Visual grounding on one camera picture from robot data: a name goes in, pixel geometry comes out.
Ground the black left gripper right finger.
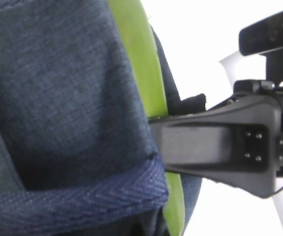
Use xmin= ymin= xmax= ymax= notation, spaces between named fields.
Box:
xmin=149 ymin=95 xmax=282 ymax=199

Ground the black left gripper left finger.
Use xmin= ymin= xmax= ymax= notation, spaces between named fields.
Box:
xmin=175 ymin=93 xmax=206 ymax=115

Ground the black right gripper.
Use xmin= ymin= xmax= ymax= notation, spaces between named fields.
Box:
xmin=239 ymin=11 xmax=283 ymax=92

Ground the green cucumber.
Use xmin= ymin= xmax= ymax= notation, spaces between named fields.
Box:
xmin=108 ymin=0 xmax=185 ymax=236

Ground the dark blue fabric lunch bag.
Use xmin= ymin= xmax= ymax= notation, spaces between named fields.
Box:
xmin=0 ymin=0 xmax=202 ymax=236

